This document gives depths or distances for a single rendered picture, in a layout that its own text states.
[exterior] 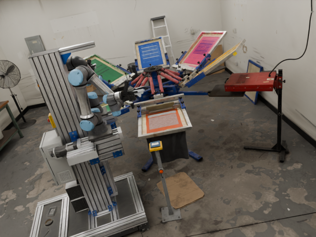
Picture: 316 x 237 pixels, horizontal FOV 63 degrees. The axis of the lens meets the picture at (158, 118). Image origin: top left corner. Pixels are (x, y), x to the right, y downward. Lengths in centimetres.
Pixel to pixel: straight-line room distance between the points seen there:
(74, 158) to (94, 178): 58
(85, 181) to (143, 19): 510
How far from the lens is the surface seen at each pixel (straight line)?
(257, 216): 313
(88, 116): 224
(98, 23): 725
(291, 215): 319
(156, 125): 297
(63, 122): 261
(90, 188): 298
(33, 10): 762
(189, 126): 277
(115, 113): 215
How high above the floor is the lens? 231
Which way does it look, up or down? 26 degrees down
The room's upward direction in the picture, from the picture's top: 12 degrees counter-clockwise
